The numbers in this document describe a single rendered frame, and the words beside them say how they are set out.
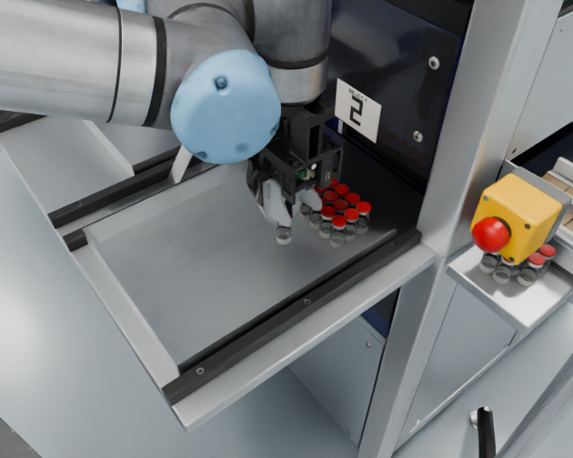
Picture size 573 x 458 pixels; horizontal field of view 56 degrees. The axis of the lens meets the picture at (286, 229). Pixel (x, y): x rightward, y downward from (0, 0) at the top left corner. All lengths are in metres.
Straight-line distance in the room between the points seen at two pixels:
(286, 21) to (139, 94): 0.19
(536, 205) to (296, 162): 0.27
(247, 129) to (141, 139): 0.61
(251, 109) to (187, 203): 0.48
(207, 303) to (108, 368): 1.06
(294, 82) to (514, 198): 0.28
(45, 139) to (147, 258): 0.35
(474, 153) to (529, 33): 0.14
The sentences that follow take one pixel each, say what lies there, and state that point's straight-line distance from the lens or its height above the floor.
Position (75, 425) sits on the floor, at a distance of 1.67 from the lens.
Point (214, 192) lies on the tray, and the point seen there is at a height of 0.88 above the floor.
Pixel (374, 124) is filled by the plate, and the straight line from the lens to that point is 0.74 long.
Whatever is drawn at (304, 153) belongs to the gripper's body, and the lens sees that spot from 0.58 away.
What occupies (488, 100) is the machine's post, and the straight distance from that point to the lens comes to 0.61.
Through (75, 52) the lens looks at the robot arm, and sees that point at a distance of 0.35.
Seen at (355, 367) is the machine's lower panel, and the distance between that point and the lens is 1.18.
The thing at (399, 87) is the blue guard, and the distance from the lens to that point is 0.69.
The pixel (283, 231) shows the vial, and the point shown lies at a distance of 0.73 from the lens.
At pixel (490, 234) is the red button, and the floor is 1.01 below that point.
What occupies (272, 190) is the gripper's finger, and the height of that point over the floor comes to 1.00.
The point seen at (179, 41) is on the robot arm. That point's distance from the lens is 0.37.
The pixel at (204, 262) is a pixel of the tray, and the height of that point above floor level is 0.88.
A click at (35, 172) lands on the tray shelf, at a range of 0.96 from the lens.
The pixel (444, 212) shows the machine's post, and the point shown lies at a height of 0.96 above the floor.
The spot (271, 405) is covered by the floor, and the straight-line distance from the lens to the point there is 1.59.
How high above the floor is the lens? 1.44
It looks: 47 degrees down
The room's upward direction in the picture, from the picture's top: straight up
